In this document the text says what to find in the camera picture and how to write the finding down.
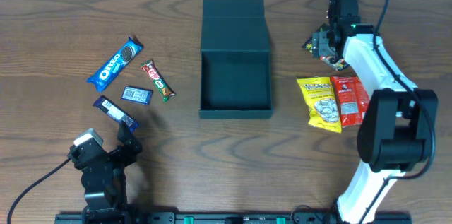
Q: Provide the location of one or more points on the black Haribo gummy bag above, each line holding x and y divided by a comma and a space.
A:
335, 62

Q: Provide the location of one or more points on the dark green box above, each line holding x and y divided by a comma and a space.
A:
235, 61

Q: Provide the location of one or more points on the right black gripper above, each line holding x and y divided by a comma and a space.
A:
319, 43

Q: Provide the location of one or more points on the blue Oreo cookie pack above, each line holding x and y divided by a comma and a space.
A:
115, 64

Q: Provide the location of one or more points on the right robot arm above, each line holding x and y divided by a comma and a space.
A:
396, 140

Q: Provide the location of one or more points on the red KitKat bar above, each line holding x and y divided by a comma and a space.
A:
159, 82

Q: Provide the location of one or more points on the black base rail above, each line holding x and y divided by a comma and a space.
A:
301, 217

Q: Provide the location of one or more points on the yellow Hacks candy bag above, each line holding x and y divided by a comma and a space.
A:
319, 96

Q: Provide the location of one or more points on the small blue candy bar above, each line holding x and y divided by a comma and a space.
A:
137, 95

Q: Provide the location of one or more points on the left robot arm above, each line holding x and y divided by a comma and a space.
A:
107, 197

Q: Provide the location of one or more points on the red Hacks candy bag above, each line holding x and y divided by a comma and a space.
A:
352, 98

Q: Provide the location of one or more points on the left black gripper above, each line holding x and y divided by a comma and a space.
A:
131, 143

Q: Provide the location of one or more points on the long dark blue chocolate bar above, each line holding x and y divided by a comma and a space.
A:
115, 112

